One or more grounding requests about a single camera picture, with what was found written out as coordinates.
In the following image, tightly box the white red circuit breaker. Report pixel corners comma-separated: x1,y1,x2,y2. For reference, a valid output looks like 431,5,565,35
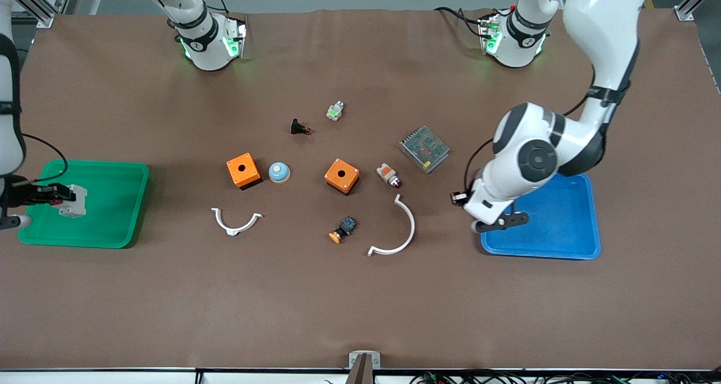
59,185,88,219

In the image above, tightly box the blue plastic tray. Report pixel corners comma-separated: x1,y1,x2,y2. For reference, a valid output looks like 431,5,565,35
480,173,602,260

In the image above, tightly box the green plastic tray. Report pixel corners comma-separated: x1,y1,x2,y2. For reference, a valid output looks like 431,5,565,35
18,159,150,249

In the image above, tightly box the large white arc clamp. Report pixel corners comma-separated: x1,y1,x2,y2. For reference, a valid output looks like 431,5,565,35
367,194,416,258

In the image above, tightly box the metal mesh power supply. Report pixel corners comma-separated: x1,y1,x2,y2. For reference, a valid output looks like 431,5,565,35
399,126,451,175

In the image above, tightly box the red indicator lamp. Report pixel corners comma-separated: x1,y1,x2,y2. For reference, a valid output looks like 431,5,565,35
376,162,403,189

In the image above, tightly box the orange button box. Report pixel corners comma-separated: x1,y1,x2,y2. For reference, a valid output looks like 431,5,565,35
226,153,263,190
324,158,361,195

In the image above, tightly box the small white arc clamp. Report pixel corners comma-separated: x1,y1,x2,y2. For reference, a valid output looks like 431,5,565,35
211,207,264,237

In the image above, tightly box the black cable bundle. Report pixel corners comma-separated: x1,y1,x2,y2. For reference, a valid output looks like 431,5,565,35
410,370,721,384

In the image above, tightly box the orange push button switch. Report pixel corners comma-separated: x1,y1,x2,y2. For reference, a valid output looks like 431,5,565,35
328,216,357,245

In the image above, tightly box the aluminium frame profile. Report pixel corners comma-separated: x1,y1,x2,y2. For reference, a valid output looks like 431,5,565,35
11,0,78,30
673,0,721,23

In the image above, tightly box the white table edge rail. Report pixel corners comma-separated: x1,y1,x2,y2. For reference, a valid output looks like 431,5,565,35
0,368,721,384

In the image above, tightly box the grey metal edge bracket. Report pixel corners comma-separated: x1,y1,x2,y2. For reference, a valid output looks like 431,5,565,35
348,351,382,384

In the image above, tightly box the black base cable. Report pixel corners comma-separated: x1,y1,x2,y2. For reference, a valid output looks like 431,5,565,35
433,6,486,39

